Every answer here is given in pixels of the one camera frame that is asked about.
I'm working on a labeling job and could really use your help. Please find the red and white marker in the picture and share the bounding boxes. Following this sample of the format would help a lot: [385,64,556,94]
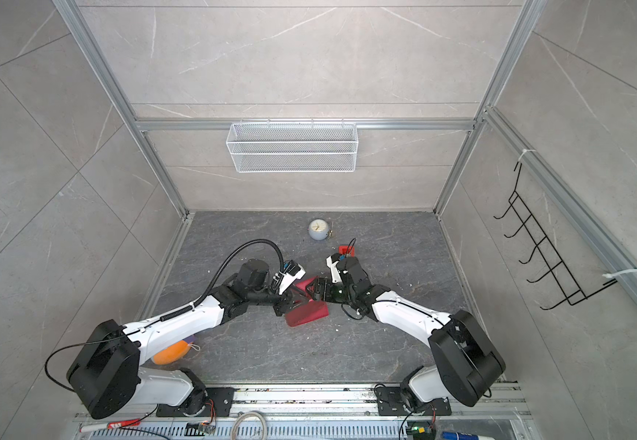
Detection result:
[78,419,141,434]

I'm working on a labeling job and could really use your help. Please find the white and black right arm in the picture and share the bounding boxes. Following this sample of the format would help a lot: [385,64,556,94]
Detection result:
[307,278,507,413]

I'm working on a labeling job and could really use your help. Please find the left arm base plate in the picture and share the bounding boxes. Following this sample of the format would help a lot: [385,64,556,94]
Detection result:
[183,387,235,418]

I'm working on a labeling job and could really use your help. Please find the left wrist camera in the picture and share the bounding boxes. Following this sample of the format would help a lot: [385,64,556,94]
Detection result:
[269,260,306,295]

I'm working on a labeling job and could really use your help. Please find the small round white clock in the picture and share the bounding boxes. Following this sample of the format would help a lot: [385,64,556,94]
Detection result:
[309,218,331,241]

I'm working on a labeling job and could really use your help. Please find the blue and white marker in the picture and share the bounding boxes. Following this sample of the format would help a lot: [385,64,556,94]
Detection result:
[441,432,494,440]

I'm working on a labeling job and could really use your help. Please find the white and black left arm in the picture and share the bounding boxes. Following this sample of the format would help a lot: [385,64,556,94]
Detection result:
[55,238,306,420]

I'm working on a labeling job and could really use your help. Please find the white wire mesh basket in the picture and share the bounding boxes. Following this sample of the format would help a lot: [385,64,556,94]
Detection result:
[226,122,359,173]

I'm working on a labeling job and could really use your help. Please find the coiled grey cable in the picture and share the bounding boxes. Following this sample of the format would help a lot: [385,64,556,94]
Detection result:
[232,410,268,440]

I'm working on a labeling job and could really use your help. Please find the orange plush toy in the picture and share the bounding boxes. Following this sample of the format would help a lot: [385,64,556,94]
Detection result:
[152,337,195,366]

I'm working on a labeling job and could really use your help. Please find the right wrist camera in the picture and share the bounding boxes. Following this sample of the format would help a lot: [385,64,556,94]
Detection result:
[326,253,369,285]

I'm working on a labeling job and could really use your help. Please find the dark red wrapping paper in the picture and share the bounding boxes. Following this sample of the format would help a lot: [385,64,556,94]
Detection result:
[285,277,331,327]

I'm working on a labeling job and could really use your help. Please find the red tape dispenser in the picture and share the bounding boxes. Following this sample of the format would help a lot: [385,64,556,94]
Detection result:
[339,245,355,257]

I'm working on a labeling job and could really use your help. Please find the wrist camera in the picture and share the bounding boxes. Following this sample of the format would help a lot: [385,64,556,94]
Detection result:
[269,260,306,295]
[326,253,369,285]

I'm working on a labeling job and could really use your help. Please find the black wire hook rack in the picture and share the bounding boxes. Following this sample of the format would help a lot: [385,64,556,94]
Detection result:
[493,162,618,311]

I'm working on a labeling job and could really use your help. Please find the aluminium front rail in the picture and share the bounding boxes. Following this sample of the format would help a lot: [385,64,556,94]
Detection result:
[71,382,540,439]

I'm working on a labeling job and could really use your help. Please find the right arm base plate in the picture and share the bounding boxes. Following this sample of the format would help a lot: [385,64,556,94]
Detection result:
[373,383,452,416]

